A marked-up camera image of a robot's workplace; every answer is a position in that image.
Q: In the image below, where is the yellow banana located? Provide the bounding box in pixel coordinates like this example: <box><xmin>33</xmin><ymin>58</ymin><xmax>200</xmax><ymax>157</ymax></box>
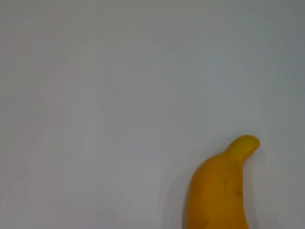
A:
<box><xmin>183</xmin><ymin>135</ymin><xmax>261</xmax><ymax>229</ymax></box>

